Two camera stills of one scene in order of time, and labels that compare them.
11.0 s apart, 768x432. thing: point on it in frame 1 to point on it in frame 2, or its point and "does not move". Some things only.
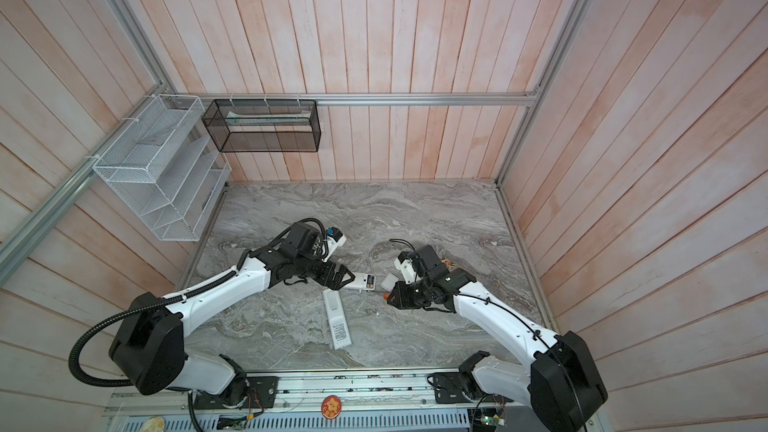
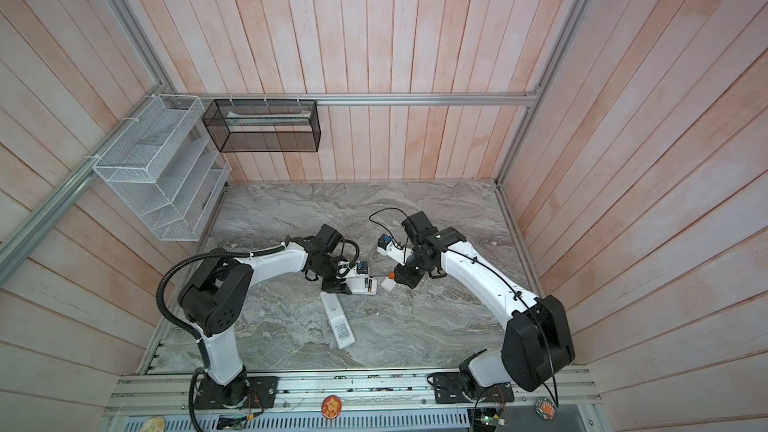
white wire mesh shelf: (166, 167) does not move
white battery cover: (389, 281) does not move
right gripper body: (421, 288) to (409, 272)
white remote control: (362, 282) does not move
